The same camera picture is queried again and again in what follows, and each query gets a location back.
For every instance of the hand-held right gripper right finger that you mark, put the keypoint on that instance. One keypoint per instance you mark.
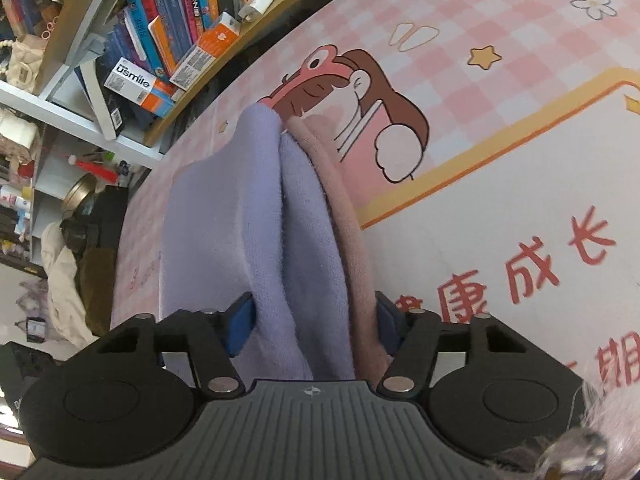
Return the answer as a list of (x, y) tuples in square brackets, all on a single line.
[(390, 325)]

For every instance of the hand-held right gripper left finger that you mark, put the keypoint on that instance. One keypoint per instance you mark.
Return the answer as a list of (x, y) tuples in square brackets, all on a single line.
[(240, 325)]

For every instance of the pink and purple knit sweater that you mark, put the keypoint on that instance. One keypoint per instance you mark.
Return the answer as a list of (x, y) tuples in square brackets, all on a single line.
[(225, 260)]

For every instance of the white puffy jacket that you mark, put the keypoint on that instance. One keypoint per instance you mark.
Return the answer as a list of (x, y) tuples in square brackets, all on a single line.
[(65, 285)]

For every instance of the black case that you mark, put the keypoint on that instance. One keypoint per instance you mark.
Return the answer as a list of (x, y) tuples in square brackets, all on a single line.
[(112, 215)]

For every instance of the tall white and orange box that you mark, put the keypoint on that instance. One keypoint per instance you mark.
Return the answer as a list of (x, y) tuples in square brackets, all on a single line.
[(137, 85)]

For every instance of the flat white and orange box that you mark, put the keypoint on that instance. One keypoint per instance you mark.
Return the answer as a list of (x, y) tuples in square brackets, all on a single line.
[(205, 52)]

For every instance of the cream quilted handbag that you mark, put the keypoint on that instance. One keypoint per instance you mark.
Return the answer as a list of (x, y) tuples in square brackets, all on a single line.
[(25, 65)]

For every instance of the row of colourful books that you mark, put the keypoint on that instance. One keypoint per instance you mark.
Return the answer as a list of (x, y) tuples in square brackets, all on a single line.
[(175, 20)]

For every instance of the white charger plug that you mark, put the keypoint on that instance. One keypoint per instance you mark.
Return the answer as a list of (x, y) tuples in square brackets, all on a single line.
[(257, 4)]

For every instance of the white and wood bookshelf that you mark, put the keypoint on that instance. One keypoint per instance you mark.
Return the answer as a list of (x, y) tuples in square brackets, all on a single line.
[(75, 15)]

